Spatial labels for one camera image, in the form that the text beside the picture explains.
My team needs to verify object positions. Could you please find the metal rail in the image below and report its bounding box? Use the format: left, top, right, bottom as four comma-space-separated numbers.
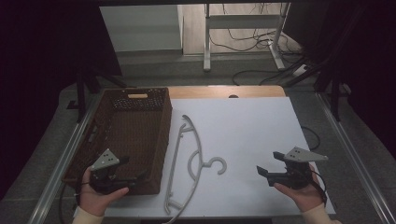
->
315, 91, 396, 224
27, 92, 106, 224

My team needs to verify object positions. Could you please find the brown woven basket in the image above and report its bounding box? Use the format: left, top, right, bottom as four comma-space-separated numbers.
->
62, 87, 174, 197

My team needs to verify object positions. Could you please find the person's left hand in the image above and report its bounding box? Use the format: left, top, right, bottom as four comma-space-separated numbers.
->
77, 166, 130, 217

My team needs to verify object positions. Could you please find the white power strip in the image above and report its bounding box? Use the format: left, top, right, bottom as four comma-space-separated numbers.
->
292, 63, 310, 77

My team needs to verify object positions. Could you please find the white metal desk frame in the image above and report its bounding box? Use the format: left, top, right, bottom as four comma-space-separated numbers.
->
203, 2, 291, 73

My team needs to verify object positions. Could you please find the grey cabinet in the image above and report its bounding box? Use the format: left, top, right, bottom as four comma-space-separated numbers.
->
99, 4, 185, 53

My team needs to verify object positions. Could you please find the grey plastic clothes hanger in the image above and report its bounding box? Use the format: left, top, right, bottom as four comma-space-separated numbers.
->
163, 114, 228, 224

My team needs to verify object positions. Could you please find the person's right hand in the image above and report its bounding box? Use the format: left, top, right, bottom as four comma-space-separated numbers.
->
274, 163, 325, 214

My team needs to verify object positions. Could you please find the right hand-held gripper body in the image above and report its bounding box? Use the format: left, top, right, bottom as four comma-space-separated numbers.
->
267, 146, 330, 189

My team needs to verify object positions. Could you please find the black stand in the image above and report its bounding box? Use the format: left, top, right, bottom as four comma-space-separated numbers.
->
65, 65, 129, 123
281, 46, 353, 123

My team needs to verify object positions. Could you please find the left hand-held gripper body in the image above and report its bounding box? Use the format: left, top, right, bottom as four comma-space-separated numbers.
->
88, 147, 130, 196

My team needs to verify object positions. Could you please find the white table mat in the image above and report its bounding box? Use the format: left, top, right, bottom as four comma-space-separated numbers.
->
104, 96, 337, 218

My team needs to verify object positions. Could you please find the black cable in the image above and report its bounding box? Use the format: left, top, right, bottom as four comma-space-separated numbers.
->
309, 169, 329, 207
231, 68, 295, 87
300, 125, 322, 151
208, 28, 283, 53

